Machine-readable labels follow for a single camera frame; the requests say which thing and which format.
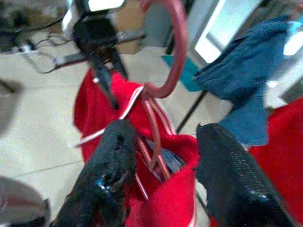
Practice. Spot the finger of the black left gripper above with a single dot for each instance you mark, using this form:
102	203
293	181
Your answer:
104	80
118	63

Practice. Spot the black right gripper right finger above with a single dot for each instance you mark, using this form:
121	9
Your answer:
236	179

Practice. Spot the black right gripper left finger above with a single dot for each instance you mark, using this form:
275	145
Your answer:
104	170

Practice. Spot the red garment with white stripes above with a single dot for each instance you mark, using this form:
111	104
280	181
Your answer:
170	203

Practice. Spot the brown cardboard box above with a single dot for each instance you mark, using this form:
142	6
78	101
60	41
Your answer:
129	45

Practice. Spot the hanging red cloth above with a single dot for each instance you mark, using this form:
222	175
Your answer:
281	153

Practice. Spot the teal floor mat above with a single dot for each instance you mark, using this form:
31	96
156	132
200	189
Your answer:
187	73

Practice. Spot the black rack pole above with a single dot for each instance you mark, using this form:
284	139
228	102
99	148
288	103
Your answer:
191	111

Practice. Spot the grey round casing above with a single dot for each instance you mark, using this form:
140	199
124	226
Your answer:
21	203

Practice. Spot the hanging blue jeans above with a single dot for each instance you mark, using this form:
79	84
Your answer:
246	71

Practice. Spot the white framed panel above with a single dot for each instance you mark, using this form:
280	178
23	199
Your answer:
225	28

